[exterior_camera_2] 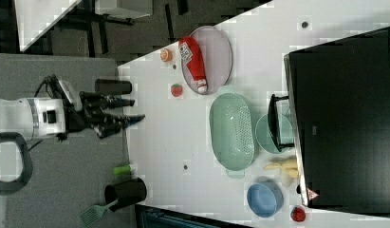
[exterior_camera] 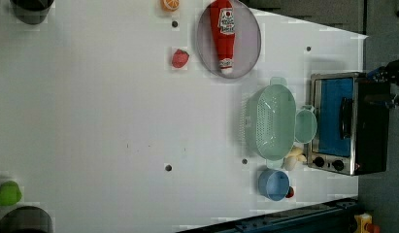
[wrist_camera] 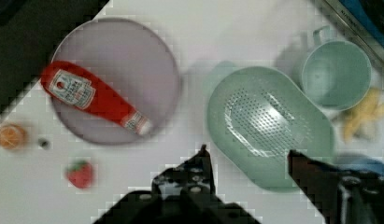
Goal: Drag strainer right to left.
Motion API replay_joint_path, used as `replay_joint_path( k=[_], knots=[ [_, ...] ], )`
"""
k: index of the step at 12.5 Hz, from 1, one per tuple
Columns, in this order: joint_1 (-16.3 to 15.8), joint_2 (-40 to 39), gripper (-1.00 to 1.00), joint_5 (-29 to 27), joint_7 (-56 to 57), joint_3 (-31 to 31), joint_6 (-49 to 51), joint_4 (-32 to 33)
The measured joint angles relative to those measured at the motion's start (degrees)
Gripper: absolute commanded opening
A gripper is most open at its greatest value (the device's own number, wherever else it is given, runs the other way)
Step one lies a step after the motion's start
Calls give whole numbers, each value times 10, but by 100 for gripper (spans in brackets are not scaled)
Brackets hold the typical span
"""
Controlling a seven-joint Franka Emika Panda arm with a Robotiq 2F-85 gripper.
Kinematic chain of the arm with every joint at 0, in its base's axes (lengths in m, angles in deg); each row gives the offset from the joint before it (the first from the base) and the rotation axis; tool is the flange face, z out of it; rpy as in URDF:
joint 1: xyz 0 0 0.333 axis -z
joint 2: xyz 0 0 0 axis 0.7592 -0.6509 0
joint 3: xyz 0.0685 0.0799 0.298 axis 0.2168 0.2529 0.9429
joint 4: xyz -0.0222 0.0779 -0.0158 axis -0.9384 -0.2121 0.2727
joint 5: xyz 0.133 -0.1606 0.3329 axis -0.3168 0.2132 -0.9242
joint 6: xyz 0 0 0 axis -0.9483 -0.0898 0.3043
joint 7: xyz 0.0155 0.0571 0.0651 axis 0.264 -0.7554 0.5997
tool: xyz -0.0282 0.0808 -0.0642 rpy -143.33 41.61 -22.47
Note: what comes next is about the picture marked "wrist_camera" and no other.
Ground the silver toaster oven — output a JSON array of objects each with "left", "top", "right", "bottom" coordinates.
[{"left": 310, "top": 0, "right": 384, "bottom": 69}]

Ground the red ketchup bottle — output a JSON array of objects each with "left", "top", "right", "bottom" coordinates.
[{"left": 40, "top": 61, "right": 153, "bottom": 135}]

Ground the orange slice toy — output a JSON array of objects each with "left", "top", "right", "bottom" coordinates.
[{"left": 0, "top": 124, "right": 27, "bottom": 149}]

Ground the green plastic strainer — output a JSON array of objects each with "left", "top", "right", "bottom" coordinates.
[{"left": 206, "top": 62, "right": 335, "bottom": 191}]

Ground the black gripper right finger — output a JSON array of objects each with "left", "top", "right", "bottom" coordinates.
[{"left": 288, "top": 150, "right": 384, "bottom": 224}]

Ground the green plastic mug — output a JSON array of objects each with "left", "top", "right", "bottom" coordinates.
[{"left": 294, "top": 26, "right": 372, "bottom": 111}]

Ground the blue plastic cup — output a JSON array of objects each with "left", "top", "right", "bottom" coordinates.
[{"left": 336, "top": 155, "right": 384, "bottom": 176}]

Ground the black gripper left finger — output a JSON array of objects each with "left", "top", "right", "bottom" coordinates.
[{"left": 151, "top": 144, "right": 216, "bottom": 200}]

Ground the yellow banana toy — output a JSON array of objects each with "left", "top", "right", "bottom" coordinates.
[{"left": 342, "top": 88, "right": 384, "bottom": 142}]

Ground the red strawberry toy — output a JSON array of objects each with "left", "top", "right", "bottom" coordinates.
[{"left": 65, "top": 161, "right": 93, "bottom": 189}]

